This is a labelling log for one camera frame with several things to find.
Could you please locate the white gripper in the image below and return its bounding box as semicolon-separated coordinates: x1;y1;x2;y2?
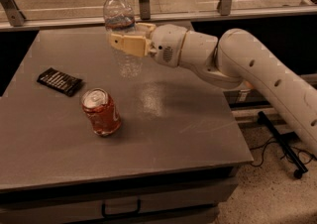
108;23;187;67

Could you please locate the clear plastic water bottle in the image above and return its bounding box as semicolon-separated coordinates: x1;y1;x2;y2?
103;0;142;78

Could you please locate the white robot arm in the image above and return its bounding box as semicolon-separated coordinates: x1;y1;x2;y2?
108;23;317;155

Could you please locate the red soda can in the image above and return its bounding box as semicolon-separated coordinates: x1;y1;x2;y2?
81;88;122;137

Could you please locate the grey cabinet drawer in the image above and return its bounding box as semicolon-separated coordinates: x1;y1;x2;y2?
0;177;238;224

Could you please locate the black stand leg with wheel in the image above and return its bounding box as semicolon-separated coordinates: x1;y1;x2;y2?
258;111;308;179

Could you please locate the left metal bracket post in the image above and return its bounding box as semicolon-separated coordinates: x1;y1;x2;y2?
0;0;26;27

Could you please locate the black floor cable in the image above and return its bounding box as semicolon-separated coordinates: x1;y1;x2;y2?
250;134;317;168

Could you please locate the black drawer handle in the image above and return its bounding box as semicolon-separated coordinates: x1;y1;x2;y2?
101;199;141;220

